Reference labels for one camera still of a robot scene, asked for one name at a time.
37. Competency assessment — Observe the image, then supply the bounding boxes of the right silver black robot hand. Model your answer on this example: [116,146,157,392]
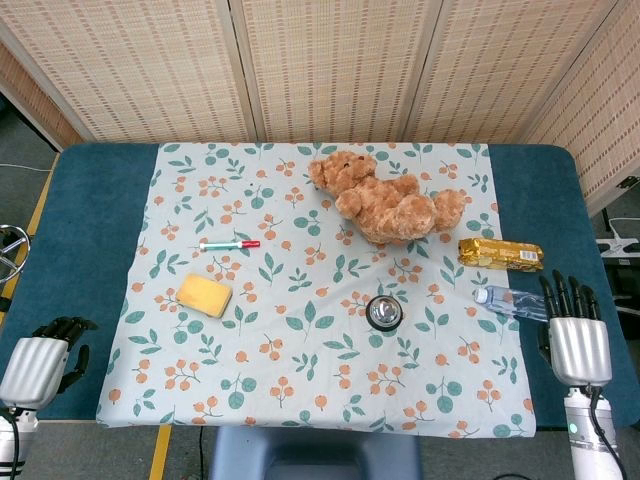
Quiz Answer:
[537,270,614,387]

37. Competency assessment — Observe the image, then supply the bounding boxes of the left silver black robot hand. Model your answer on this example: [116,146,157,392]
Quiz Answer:
[0,316,100,412]

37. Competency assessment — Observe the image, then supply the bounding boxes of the silver call bell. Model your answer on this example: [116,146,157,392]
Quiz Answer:
[365,294,404,332]

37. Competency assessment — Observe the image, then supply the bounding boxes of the clear plastic water bottle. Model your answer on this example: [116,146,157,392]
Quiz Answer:
[473,285,551,321]

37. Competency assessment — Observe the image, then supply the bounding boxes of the gold biscuit packet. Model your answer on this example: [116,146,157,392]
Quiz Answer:
[457,237,545,274]

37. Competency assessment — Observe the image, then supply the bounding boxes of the yellow sponge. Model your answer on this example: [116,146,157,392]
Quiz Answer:
[175,272,234,319]

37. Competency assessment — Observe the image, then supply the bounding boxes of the red white green pen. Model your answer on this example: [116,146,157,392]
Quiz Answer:
[199,240,262,251]

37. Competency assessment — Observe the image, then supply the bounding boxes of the brown teddy bear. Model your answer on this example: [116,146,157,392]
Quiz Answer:
[306,151,467,246]

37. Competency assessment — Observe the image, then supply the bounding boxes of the floral printed tablecloth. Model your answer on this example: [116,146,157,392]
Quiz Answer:
[95,142,539,441]

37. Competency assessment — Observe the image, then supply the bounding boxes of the woven folding screen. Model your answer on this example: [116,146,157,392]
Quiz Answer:
[0,0,640,217]

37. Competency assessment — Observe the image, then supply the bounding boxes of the chrome wheel frame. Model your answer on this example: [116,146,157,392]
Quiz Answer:
[0,224,31,284]

